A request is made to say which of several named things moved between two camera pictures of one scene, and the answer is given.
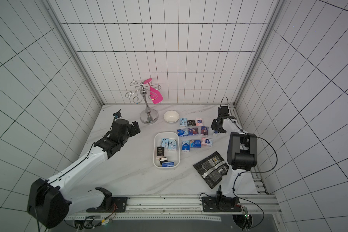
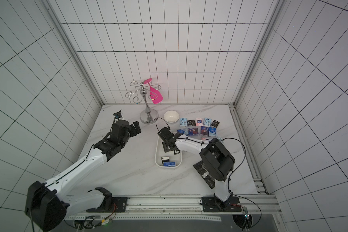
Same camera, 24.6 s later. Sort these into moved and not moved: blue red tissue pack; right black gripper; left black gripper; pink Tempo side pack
Moved: right black gripper
Not moved: pink Tempo side pack; blue red tissue pack; left black gripper
